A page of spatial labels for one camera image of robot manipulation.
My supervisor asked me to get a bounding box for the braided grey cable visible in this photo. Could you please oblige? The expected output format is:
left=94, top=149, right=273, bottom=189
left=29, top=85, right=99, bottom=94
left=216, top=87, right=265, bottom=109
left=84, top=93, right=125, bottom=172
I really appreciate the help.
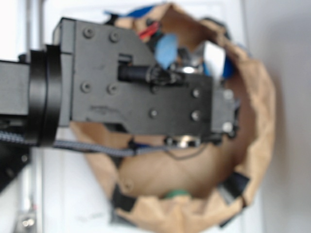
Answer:
left=0, top=130, right=171, bottom=157

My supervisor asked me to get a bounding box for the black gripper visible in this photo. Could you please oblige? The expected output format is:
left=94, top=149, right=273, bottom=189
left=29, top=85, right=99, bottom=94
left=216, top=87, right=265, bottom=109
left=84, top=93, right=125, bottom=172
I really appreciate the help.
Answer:
left=53, top=18, right=239, bottom=143

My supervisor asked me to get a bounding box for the blue plastic bottle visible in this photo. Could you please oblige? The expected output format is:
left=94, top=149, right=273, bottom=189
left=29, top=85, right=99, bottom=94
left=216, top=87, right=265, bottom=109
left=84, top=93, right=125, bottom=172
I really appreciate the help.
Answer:
left=104, top=3, right=235, bottom=83

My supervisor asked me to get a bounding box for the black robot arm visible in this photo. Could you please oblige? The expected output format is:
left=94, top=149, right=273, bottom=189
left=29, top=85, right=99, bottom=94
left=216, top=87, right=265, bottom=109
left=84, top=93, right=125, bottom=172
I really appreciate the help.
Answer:
left=0, top=18, right=239, bottom=189

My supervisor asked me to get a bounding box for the green ball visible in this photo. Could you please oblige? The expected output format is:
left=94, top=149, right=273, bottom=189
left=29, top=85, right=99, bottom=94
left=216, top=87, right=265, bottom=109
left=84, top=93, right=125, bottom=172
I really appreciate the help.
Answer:
left=164, top=189, right=191, bottom=199

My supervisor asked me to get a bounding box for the brown paper bag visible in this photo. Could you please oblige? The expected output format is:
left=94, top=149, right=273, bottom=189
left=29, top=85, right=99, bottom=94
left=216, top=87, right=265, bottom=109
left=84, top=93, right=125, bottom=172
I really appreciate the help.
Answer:
left=69, top=2, right=276, bottom=231

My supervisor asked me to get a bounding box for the aluminium frame rail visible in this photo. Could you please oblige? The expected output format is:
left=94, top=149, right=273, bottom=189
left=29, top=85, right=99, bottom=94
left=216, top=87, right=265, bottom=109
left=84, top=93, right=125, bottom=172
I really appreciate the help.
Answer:
left=14, top=165, right=43, bottom=233

